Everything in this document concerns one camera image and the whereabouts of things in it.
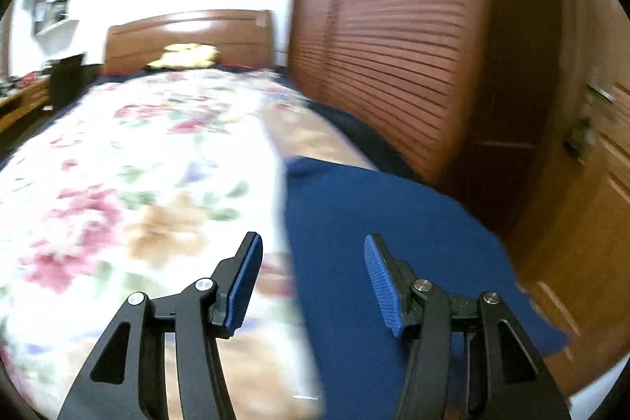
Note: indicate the blue suit jacket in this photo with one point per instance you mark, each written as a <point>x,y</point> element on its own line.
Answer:
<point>344,213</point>

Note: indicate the dark desk chair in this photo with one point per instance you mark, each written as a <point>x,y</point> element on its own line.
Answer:
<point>69,80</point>

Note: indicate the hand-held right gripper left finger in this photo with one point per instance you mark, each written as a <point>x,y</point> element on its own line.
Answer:
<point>243,287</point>

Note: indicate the floral blanket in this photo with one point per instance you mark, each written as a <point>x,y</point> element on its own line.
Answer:
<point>123,154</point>

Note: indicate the wooden louvred wardrobe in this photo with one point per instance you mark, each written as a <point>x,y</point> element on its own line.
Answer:
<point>393,31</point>

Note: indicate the yellow plush toy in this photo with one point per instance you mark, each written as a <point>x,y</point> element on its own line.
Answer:
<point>187,56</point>

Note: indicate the wooden desk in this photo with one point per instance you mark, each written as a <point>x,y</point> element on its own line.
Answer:
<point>19,105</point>

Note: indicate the wooden bed headboard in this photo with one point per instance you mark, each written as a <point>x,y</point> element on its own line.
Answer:
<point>197,31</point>

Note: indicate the wooden door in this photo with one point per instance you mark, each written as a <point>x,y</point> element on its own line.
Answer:
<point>590,213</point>

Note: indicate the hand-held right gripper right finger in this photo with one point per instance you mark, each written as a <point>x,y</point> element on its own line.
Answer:
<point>384,287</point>

